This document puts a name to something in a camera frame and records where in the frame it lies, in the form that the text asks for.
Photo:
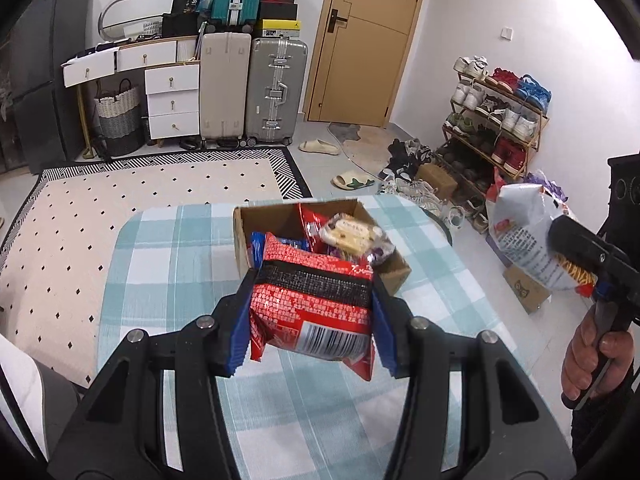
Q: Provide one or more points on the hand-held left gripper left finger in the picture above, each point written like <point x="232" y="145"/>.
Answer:
<point x="240" y="325"/>

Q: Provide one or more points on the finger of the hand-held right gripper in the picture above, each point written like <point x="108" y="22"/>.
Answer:
<point x="575" y="240"/>
<point x="603" y="290"/>

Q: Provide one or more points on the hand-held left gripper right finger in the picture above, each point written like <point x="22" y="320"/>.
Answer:
<point x="385" y="330"/>

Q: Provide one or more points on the white noodle print snack packet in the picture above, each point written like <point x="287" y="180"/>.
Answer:
<point x="525" y="240"/>

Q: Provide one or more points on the red black noodle packet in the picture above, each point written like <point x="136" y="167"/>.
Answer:
<point x="310" y="300"/>
<point x="310" y="220"/>

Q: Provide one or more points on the blue snack packet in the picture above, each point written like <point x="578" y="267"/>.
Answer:
<point x="256" y="250"/>

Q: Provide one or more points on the purple snack packet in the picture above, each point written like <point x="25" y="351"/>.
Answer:
<point x="384" y="252"/>

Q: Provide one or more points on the yellow cake packet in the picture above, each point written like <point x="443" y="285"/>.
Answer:
<point x="350" y="235"/>

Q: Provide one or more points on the person's right forearm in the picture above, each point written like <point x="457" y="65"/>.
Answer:
<point x="610" y="440"/>

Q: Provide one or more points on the person's right hand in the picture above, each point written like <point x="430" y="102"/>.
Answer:
<point x="595" y="360"/>

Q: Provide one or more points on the purple bag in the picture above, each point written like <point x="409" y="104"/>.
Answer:
<point x="547" y="182"/>

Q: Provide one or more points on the cat face cardboard box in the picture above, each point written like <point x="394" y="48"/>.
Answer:
<point x="525" y="290"/>

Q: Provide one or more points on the wooden shoe rack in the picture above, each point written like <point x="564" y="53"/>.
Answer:
<point x="542" y="125"/>

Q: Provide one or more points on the small brown cardboard box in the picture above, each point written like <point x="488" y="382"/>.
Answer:
<point x="435" y="180"/>

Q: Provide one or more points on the beige slipper with green patch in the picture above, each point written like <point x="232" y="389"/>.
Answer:
<point x="350" y="181"/>

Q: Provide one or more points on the rows of assorted shoes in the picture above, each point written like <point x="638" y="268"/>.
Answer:
<point x="490" y="110"/>

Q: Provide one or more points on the cream dotted rug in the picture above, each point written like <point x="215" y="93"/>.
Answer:
<point x="125" y="200"/>

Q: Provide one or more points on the pile of loose shoes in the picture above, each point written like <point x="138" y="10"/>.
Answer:
<point x="410" y="160"/>

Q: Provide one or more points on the grey doormat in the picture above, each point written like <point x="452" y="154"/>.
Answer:
<point x="345" y="132"/>

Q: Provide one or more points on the white marble table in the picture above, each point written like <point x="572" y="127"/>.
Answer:
<point x="25" y="390"/>

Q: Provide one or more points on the white dresser with drawers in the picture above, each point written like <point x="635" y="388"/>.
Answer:
<point x="170" y="105"/>

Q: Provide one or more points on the beige suitcase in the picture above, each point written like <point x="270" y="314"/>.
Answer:
<point x="225" y="90"/>

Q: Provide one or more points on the woven laundry basket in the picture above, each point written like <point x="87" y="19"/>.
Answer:
<point x="120" y="120"/>

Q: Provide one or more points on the silver suitcase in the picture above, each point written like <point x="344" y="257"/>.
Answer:
<point x="275" y="90"/>

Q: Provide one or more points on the wooden door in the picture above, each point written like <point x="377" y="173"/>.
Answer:
<point x="370" y="45"/>

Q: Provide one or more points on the black bag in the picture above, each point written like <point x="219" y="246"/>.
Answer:
<point x="180" y="26"/>

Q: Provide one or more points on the small white basket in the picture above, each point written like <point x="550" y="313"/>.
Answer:
<point x="151" y="27"/>

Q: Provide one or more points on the dark grey fridge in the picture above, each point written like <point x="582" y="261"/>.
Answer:
<point x="45" y="70"/>

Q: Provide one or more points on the oval mirror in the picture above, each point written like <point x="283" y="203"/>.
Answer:
<point x="130" y="15"/>

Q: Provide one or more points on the white light switch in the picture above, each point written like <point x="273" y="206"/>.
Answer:
<point x="507" y="33"/>

